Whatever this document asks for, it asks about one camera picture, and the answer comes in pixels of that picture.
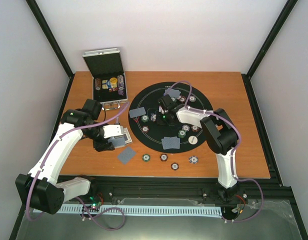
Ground blue-backed card deck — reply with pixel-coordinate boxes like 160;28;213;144
107;137;126;149

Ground blue chips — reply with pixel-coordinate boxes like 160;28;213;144
150;114;157;122
182;124;190;132

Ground green poker chip stack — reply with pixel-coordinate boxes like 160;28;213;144
142;153;151;162

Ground yellow button in case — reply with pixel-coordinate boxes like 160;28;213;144
109;77;118;86

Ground dealt card mat bottom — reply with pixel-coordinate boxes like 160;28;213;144
161;136;181;150

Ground black round poker mat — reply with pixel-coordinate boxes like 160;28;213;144
128;81;206;154

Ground brown chips in case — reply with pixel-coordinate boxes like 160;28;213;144
94;78;102;91

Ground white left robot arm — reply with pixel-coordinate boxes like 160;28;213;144
15;99;124;221

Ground white dealer button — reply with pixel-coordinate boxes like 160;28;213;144
188;136;198;145

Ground purple chips in case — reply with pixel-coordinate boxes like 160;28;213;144
117;75;125;96

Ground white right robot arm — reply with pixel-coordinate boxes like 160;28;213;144
158;94;240;203

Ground single brown chip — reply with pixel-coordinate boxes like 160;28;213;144
171;162;179;171
142;126;149;133

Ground brown poker chip stack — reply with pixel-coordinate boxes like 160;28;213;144
159;153;168;162

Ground green chips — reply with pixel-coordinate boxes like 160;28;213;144
178;129;187;138
141;115;149;123

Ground blue poker chip stack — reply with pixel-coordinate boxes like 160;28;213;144
189;155;199;164

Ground brown chip mat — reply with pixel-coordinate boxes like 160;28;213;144
191;125;199;132

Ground white playing card box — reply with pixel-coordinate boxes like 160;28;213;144
123;127;133;145

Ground light blue cable duct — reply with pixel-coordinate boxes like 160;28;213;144
57;204;222;218

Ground aluminium poker chip case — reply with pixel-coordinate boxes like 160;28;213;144
82;47;128;111

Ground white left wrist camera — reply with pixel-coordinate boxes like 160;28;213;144
102;124;124;139

